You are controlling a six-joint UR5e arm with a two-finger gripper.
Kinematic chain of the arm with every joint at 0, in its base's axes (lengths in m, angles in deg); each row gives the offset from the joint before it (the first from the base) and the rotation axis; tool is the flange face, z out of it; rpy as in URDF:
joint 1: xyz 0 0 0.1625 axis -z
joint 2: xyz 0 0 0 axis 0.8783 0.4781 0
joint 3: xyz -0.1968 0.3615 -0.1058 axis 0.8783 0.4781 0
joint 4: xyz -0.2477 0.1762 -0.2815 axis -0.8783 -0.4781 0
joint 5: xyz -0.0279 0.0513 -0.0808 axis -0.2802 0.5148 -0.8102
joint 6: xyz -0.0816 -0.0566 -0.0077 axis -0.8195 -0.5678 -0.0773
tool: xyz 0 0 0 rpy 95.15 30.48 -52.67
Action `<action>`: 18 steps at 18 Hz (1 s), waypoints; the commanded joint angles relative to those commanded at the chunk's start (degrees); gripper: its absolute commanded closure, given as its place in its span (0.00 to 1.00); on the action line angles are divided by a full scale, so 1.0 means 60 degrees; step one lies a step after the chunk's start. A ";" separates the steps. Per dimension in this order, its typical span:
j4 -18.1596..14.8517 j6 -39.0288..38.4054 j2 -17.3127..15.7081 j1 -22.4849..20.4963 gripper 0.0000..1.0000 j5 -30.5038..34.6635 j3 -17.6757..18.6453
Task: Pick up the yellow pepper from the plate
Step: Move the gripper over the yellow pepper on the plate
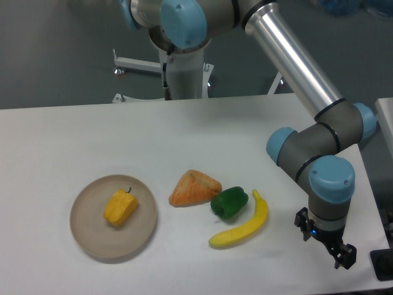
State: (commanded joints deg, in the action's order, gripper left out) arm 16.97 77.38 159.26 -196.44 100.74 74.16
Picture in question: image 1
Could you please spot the yellow banana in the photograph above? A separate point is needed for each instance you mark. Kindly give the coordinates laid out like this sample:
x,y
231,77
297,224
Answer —
x,y
242,232

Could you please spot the blue bag in background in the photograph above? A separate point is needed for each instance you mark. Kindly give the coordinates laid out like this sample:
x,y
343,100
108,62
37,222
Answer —
x,y
381,9

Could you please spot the black device at table edge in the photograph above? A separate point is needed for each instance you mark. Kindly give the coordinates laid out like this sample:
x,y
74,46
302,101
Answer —
x,y
382,264

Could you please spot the white side table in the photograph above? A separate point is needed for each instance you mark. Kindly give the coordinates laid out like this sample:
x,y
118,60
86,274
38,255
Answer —
x,y
382,119

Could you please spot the green bell pepper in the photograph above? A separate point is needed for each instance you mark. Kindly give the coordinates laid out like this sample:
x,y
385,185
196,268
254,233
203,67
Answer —
x,y
229,202

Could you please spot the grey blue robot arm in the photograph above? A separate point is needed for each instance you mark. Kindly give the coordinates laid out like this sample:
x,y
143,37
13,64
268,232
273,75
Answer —
x,y
310,157

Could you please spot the beige round plate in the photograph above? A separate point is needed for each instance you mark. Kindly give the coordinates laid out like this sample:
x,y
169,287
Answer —
x,y
95,235

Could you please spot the yellow bell pepper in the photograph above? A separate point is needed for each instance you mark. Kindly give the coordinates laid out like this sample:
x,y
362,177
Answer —
x,y
120,206

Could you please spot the orange bread wedge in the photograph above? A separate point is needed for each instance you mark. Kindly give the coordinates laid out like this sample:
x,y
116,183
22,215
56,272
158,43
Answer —
x,y
194,188

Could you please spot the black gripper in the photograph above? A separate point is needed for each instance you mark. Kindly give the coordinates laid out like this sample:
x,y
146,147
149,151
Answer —
x,y
330,233

